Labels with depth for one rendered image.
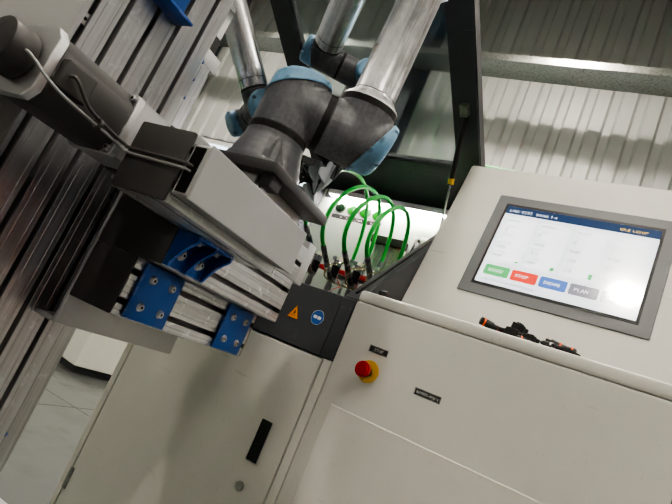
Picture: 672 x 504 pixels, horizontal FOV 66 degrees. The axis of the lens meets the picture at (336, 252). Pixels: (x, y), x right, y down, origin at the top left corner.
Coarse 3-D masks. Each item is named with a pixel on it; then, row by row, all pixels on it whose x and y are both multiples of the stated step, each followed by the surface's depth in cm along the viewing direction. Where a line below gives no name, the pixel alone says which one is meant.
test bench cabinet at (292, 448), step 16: (128, 352) 157; (320, 368) 125; (112, 384) 155; (320, 384) 123; (96, 416) 153; (304, 416) 122; (80, 448) 151; (288, 448) 120; (288, 464) 119; (272, 496) 118
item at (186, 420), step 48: (144, 384) 149; (192, 384) 141; (240, 384) 134; (288, 384) 127; (96, 432) 151; (144, 432) 142; (192, 432) 135; (240, 432) 128; (288, 432) 122; (96, 480) 144; (144, 480) 136; (192, 480) 129; (240, 480) 123
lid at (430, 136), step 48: (288, 0) 174; (384, 0) 156; (288, 48) 186; (432, 48) 156; (480, 48) 150; (432, 96) 166; (480, 96) 157; (432, 144) 178; (480, 144) 165; (384, 192) 202; (432, 192) 188
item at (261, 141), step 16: (256, 128) 94; (272, 128) 93; (288, 128) 94; (240, 144) 92; (256, 144) 91; (272, 144) 92; (288, 144) 94; (304, 144) 97; (272, 160) 90; (288, 160) 93
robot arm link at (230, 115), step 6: (240, 108) 142; (228, 114) 144; (234, 114) 144; (240, 114) 141; (228, 120) 145; (234, 120) 143; (240, 120) 142; (228, 126) 147; (234, 126) 143; (240, 126) 144; (246, 126) 142; (234, 132) 146; (240, 132) 145
